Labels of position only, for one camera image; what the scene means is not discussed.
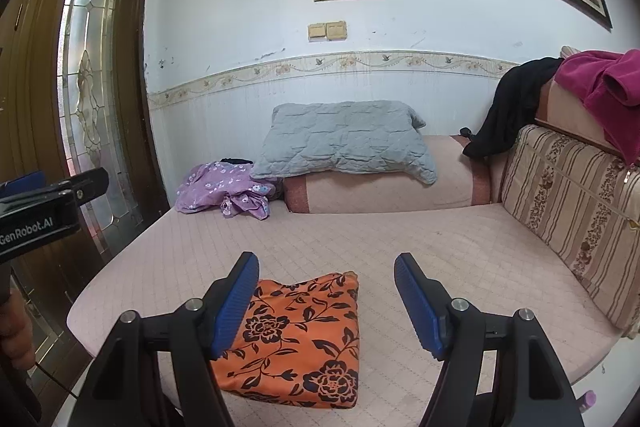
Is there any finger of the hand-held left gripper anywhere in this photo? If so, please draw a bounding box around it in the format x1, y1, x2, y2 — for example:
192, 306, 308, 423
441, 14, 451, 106
0, 171, 48, 200
47, 167, 110, 210

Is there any grey quilted pillow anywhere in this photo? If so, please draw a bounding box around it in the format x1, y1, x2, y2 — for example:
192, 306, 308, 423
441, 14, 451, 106
250, 101, 438, 185

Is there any thin black cable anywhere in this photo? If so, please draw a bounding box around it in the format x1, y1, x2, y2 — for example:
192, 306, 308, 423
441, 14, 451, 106
32, 359, 78, 398

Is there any magenta cloth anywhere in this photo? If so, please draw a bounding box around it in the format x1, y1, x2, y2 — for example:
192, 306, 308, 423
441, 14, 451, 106
555, 49, 640, 168

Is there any wooden stained glass door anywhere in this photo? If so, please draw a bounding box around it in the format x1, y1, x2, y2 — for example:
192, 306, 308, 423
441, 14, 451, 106
0, 0, 171, 408

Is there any purple floral garment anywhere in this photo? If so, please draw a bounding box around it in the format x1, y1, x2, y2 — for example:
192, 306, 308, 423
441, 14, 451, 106
175, 159, 278, 222

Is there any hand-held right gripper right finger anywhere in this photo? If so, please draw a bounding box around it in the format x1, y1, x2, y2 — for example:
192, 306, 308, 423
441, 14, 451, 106
393, 253, 586, 427

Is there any orange black floral garment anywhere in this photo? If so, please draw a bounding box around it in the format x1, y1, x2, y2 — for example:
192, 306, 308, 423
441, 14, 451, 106
207, 272, 361, 409

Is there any person's left hand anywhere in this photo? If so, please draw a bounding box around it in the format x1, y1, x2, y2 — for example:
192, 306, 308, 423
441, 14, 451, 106
0, 291, 38, 370

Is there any striped floral cushion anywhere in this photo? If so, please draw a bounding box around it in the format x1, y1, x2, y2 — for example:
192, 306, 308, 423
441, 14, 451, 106
501, 124, 640, 340

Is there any pink quilted sofa bed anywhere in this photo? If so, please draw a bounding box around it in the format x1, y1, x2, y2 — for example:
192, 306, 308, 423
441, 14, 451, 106
66, 79, 640, 408

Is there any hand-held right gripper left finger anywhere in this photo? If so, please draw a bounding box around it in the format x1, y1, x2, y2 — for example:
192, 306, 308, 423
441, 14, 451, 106
72, 251, 261, 427

